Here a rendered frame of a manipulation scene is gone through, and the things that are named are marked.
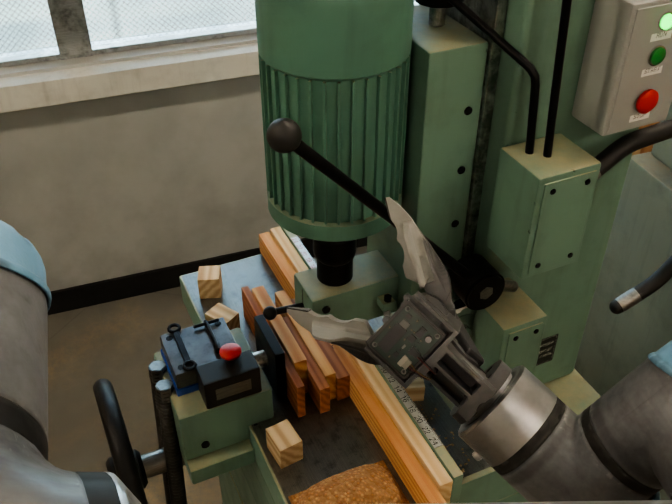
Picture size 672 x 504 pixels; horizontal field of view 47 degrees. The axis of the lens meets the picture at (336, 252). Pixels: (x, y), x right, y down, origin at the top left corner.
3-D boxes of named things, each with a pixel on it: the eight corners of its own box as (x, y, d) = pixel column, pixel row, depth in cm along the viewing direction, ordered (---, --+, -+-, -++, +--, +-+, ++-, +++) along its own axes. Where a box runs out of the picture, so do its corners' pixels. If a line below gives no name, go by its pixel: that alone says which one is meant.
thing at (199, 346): (161, 354, 113) (155, 327, 110) (232, 332, 117) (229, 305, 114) (185, 418, 104) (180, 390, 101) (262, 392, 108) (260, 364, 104)
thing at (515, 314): (458, 351, 114) (466, 289, 107) (498, 337, 116) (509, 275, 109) (494, 395, 107) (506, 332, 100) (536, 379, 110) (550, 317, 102)
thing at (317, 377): (279, 342, 124) (278, 318, 121) (288, 339, 124) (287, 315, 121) (320, 414, 112) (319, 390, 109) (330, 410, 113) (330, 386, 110)
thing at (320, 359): (276, 317, 129) (274, 292, 125) (285, 314, 129) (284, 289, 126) (325, 402, 114) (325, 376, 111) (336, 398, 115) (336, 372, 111)
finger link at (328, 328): (274, 313, 73) (370, 326, 72) (291, 305, 79) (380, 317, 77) (271, 345, 74) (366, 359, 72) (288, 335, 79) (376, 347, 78)
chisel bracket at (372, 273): (294, 316, 116) (292, 272, 111) (377, 290, 121) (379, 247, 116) (314, 348, 111) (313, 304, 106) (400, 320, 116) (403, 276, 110)
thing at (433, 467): (271, 250, 143) (269, 228, 140) (281, 247, 144) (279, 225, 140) (436, 509, 100) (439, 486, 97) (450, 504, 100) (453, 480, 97)
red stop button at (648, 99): (631, 113, 91) (637, 90, 89) (650, 108, 92) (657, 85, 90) (637, 117, 90) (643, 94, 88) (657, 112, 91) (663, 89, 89)
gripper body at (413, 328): (412, 285, 69) (514, 379, 67) (421, 276, 77) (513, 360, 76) (355, 346, 70) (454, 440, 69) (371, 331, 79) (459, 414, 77)
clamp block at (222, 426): (160, 391, 120) (152, 350, 114) (243, 365, 124) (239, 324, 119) (187, 464, 109) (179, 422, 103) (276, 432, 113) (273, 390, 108)
